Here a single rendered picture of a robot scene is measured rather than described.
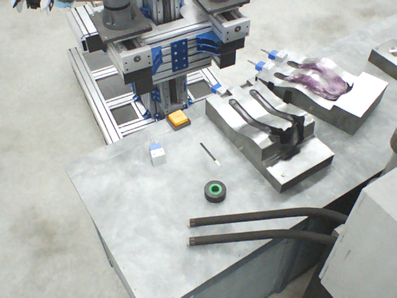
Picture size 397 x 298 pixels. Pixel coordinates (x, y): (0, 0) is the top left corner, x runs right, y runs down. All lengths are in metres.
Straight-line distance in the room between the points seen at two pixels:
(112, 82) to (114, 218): 1.56
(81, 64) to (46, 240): 1.26
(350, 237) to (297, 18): 3.18
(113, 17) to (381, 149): 1.24
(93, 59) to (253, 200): 1.95
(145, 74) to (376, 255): 1.39
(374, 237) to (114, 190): 1.02
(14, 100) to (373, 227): 2.86
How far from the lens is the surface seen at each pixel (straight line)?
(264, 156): 1.59
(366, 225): 0.88
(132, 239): 1.50
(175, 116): 1.79
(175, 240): 1.48
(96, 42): 2.10
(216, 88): 1.90
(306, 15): 4.02
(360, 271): 0.99
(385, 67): 2.20
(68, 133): 2.99
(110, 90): 2.90
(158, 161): 1.65
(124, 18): 1.92
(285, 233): 1.42
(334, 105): 1.81
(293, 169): 1.60
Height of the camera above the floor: 2.11
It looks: 50 degrees down
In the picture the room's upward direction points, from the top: 1 degrees counter-clockwise
